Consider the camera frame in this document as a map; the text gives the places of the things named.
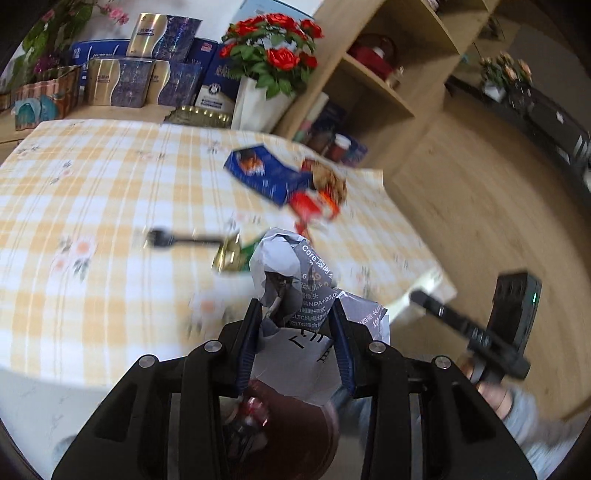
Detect blue carton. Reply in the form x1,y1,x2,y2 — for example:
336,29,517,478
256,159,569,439
69,39,132,86

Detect dark blue picture box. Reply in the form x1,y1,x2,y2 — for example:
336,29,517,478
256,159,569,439
318,102,347,134

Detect stack of paper cups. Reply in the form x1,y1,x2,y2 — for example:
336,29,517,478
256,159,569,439
295,92,318,144

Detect black cabinet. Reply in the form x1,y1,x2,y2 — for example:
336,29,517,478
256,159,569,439
445,74,591,190

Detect red basket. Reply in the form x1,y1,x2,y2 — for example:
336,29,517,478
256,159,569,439
347,33,399,79

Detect large light blue box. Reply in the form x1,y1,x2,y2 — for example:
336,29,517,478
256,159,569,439
240,0,324,24

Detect yellow checked tablecloth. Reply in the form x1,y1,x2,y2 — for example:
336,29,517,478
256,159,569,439
0,120,458,384

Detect person's right forearm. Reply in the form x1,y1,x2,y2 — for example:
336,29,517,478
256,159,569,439
501,385,585,476

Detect pink blossom plant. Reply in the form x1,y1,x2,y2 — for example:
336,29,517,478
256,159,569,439
14,0,130,88

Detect wicker basket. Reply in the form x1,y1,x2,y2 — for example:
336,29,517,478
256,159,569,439
11,65,81,130

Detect pink rose plant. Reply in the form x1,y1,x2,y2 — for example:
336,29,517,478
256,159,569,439
478,52,532,103

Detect gold blue gift box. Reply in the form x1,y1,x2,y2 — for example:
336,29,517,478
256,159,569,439
85,58,155,107
148,60,203,106
130,14,204,61

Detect white angular vase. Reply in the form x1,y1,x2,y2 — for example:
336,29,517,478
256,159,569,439
231,76,298,132

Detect gold green wrapper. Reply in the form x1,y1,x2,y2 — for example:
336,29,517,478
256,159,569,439
211,233,259,274

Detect dark blue packet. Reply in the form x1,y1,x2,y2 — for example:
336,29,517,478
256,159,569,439
224,144,315,206

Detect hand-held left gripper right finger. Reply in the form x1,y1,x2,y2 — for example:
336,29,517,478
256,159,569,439
329,299,539,480

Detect maroon plastic basin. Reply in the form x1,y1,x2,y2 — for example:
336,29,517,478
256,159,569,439
222,378,341,480

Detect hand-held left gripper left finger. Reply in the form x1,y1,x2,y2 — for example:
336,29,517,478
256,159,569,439
52,299,265,480

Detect black plastic fork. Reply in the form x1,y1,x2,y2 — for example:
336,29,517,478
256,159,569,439
147,227,227,250

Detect purple flowers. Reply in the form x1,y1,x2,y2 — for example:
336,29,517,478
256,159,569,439
32,54,61,75

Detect small blue box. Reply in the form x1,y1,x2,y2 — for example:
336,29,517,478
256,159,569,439
344,138,369,167

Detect wooden sideboard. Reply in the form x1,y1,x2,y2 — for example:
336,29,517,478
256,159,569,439
0,104,176,144

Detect gold tray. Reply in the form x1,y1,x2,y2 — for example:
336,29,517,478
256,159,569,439
163,105,232,127

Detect blue white box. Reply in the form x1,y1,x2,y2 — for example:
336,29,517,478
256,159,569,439
194,44,243,116

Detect person's right hand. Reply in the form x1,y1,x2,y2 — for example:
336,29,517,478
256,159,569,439
462,359,514,414

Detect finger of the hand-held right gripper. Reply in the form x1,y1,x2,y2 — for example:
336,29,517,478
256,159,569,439
410,290,478,341

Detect red cigarette pack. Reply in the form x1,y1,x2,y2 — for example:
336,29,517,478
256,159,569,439
288,191,341,227

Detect brown crumpled wrapper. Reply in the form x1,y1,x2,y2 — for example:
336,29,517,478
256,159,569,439
302,158,348,204

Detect red rose bouquet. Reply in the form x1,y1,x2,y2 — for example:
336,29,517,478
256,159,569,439
219,14,324,100

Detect white paper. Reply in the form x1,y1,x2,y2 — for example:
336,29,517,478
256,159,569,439
249,228,392,407

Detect red cup white lid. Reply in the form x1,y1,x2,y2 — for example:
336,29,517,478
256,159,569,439
330,134,352,162

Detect wooden shelf unit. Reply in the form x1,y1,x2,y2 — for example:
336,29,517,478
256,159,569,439
272,0,502,185

